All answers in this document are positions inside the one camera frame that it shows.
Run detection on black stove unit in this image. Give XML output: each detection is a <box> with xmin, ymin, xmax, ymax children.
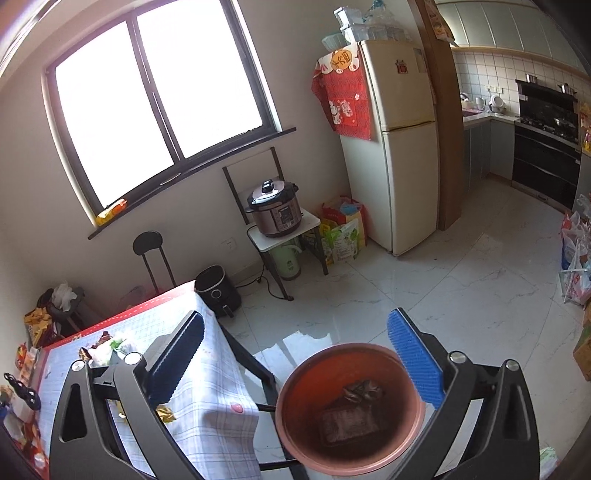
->
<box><xmin>512</xmin><ymin>117</ymin><xmax>583</xmax><ymax>209</ymax></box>

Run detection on red-edged table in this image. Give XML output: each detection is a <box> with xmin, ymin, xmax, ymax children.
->
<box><xmin>25</xmin><ymin>279</ymin><xmax>296</xmax><ymax>480</ymax></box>

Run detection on crumpled white bag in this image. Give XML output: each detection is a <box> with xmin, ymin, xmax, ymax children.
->
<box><xmin>51</xmin><ymin>282</ymin><xmax>77</xmax><ymax>310</ymax></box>

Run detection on plastic shopping bags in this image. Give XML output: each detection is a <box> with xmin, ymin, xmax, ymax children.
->
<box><xmin>558</xmin><ymin>194</ymin><xmax>591</xmax><ymax>306</ymax></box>

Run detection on white plastic containers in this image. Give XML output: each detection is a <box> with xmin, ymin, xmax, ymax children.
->
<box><xmin>321</xmin><ymin>4</ymin><xmax>419</xmax><ymax>52</ymax></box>

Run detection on black power cable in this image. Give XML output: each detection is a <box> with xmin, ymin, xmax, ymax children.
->
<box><xmin>235</xmin><ymin>272</ymin><xmax>296</xmax><ymax>302</ymax></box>

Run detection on black range hood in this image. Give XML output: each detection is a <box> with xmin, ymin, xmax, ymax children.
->
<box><xmin>515</xmin><ymin>78</ymin><xmax>579</xmax><ymax>121</ymax></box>

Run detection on white plastic bag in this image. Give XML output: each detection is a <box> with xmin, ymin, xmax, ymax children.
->
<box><xmin>89</xmin><ymin>339</ymin><xmax>130</xmax><ymax>367</ymax></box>

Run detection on red printed cloth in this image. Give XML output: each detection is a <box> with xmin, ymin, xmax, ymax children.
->
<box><xmin>311</xmin><ymin>47</ymin><xmax>376</xmax><ymax>142</ymax></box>

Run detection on pile of snack packets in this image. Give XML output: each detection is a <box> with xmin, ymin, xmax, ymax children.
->
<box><xmin>0</xmin><ymin>342</ymin><xmax>51</xmax><ymax>474</ymax></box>

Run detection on plaid printed tablecloth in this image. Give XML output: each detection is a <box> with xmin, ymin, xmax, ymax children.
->
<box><xmin>34</xmin><ymin>292</ymin><xmax>260</xmax><ymax>479</ymax></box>

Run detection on green and white packet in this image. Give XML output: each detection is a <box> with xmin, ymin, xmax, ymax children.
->
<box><xmin>538</xmin><ymin>445</ymin><xmax>562</xmax><ymax>479</ymax></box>

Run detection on cardboard box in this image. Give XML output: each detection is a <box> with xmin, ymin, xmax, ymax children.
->
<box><xmin>573</xmin><ymin>305</ymin><xmax>591</xmax><ymax>370</ymax></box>

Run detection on red gift bag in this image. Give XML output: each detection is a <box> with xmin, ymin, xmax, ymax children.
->
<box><xmin>322</xmin><ymin>196</ymin><xmax>369</xmax><ymax>250</ymax></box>

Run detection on green and white bag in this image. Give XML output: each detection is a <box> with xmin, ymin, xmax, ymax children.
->
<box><xmin>318</xmin><ymin>217</ymin><xmax>362</xmax><ymax>267</ymax></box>

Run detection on electric pressure cooker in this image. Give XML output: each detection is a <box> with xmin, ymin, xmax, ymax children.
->
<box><xmin>245</xmin><ymin>180</ymin><xmax>304</xmax><ymax>239</ymax></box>

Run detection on terracotta plastic bin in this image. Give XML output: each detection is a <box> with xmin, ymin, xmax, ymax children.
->
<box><xmin>276</xmin><ymin>343</ymin><xmax>428</xmax><ymax>474</ymax></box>

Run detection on black round stool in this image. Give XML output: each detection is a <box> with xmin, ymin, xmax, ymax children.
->
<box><xmin>132</xmin><ymin>231</ymin><xmax>177</xmax><ymax>296</ymax></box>

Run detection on orange snack packet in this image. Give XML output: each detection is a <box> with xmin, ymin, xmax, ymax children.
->
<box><xmin>95</xmin><ymin>198</ymin><xmax>128</xmax><ymax>221</ymax></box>

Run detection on cream refrigerator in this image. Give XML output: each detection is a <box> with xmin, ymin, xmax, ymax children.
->
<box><xmin>339</xmin><ymin>39</ymin><xmax>443</xmax><ymax>257</ymax></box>

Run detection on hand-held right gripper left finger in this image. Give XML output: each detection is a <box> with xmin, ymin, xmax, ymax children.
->
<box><xmin>47</xmin><ymin>310</ymin><xmax>213</xmax><ymax>480</ymax></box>

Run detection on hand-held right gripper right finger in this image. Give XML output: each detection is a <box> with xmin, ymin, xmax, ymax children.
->
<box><xmin>387</xmin><ymin>307</ymin><xmax>541</xmax><ymax>480</ymax></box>

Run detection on pale upper kitchen cabinets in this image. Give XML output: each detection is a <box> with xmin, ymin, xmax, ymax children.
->
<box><xmin>436</xmin><ymin>0</ymin><xmax>588</xmax><ymax>71</ymax></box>

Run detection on wooden door frame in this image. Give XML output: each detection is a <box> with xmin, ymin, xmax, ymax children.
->
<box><xmin>414</xmin><ymin>0</ymin><xmax>465</xmax><ymax>232</ymax></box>

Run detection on yellow snack packets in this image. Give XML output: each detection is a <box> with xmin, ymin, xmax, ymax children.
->
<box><xmin>24</xmin><ymin>305</ymin><xmax>59</xmax><ymax>348</ymax></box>

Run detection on green electric kettle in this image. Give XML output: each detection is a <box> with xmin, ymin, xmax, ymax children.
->
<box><xmin>270</xmin><ymin>244</ymin><xmax>304</xmax><ymax>282</ymax></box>

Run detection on black air fryer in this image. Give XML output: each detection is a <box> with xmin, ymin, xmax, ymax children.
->
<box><xmin>194</xmin><ymin>264</ymin><xmax>243</xmax><ymax>319</ymax></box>

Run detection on grey kitchen counter cabinets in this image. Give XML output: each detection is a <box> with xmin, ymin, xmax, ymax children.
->
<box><xmin>462</xmin><ymin>112</ymin><xmax>521</xmax><ymax>185</ymax></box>

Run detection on crumpled dark wrapper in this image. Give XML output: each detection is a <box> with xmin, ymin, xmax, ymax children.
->
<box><xmin>342</xmin><ymin>379</ymin><xmax>385</xmax><ymax>407</ymax></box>

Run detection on dark-framed window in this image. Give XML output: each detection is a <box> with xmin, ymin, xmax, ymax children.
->
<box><xmin>41</xmin><ymin>0</ymin><xmax>297</xmax><ymax>241</ymax></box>

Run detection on dark flat packet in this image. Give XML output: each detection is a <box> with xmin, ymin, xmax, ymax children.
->
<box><xmin>318</xmin><ymin>405</ymin><xmax>389</xmax><ymax>446</ymax></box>

